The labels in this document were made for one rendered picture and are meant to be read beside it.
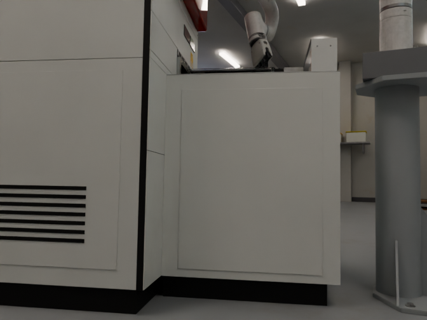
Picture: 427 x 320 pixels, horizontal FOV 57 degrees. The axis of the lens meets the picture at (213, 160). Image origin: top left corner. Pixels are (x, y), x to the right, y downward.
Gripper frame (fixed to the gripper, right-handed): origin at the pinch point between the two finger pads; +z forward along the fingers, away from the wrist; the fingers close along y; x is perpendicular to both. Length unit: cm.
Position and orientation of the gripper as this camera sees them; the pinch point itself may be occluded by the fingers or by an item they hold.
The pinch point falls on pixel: (264, 72)
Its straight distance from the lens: 182.3
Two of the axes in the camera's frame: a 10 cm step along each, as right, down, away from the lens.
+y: -4.3, 3.8, 8.2
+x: -8.9, -0.4, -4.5
